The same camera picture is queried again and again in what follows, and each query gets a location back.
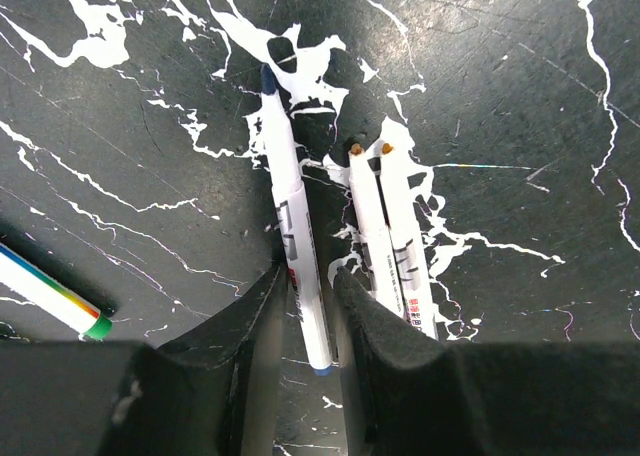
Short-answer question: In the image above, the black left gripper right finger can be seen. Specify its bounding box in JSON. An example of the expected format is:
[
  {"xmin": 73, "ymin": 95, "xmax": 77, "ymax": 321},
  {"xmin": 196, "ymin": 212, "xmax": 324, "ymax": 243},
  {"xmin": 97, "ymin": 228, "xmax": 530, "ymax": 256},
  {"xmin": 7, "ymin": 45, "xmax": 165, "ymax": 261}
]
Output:
[{"xmin": 333, "ymin": 269, "xmax": 639, "ymax": 455}]

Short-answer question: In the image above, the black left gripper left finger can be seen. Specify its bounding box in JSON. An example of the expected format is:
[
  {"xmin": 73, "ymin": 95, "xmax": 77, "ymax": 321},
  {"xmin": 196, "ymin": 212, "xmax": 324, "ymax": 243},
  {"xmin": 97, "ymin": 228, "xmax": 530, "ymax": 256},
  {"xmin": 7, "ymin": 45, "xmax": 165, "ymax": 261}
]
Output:
[{"xmin": 1, "ymin": 264, "xmax": 288, "ymax": 455}]

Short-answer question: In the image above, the green white pen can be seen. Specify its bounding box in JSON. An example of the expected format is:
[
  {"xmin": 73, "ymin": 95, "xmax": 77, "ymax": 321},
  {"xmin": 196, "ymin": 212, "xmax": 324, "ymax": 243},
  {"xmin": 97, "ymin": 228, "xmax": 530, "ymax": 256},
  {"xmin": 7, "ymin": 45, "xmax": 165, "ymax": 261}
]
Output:
[{"xmin": 1, "ymin": 245, "xmax": 112, "ymax": 340}]

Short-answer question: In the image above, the blue white pen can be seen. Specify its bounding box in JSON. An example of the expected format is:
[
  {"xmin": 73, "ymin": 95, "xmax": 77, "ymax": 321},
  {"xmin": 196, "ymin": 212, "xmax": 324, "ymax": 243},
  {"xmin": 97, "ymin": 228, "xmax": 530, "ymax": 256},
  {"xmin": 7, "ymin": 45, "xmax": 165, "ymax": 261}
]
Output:
[{"xmin": 260, "ymin": 65, "xmax": 333, "ymax": 376}]

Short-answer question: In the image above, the orange tipped white pen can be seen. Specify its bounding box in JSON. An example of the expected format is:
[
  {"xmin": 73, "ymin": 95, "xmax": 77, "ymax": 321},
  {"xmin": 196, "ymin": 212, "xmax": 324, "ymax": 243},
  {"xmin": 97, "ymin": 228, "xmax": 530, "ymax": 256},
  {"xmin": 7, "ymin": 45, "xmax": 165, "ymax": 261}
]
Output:
[{"xmin": 379, "ymin": 142, "xmax": 438, "ymax": 340}]

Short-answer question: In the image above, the yellow tipped white pen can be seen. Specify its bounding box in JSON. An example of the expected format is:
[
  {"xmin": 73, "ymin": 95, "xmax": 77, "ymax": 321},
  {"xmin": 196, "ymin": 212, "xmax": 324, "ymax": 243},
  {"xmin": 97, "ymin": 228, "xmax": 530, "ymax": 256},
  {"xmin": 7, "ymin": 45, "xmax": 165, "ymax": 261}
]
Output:
[{"xmin": 348, "ymin": 143, "xmax": 405, "ymax": 319}]

